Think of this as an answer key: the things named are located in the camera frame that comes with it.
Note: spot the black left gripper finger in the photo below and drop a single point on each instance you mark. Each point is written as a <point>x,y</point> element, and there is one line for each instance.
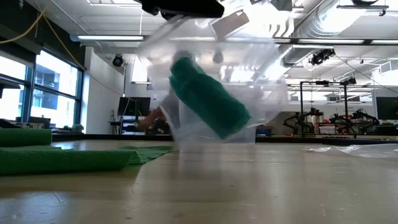
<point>192,7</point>

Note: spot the teal green elastic bandage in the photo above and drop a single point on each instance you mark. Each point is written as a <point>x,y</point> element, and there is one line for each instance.
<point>208,99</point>

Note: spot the clear plastic zip bag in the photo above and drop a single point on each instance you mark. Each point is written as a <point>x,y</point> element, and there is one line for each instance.
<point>357,151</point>
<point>264,93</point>

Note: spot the clear plastic storage box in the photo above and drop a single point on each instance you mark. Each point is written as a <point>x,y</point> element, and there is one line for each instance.
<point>248,137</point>

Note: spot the dark green elastic bandage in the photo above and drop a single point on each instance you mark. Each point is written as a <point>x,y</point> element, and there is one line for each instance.
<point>62,160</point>

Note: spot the black background robot arm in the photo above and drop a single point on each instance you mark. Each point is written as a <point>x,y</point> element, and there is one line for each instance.
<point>298,119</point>
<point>360,116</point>

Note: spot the ceiling strip light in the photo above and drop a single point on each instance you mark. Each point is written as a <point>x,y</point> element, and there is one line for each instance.
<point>329,41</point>
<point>110,38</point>
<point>384,41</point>

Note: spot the black computer monitor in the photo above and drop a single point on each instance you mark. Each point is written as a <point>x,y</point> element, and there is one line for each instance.
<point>387,108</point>
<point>133,106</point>

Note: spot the person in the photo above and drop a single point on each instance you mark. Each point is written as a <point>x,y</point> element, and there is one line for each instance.
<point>152,118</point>

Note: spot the small potted plants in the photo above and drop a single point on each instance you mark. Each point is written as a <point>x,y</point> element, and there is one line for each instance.
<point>76,127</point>

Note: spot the silver ventilation duct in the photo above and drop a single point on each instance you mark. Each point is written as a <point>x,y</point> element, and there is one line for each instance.
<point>320,18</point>

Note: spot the black ceiling camera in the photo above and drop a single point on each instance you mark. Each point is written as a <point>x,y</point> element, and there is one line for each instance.
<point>321,56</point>

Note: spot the black aluminium table frame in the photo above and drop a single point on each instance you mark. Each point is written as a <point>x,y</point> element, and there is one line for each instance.
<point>93,137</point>

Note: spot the black background rig frame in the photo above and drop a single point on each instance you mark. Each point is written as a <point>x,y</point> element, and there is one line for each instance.
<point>345,105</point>

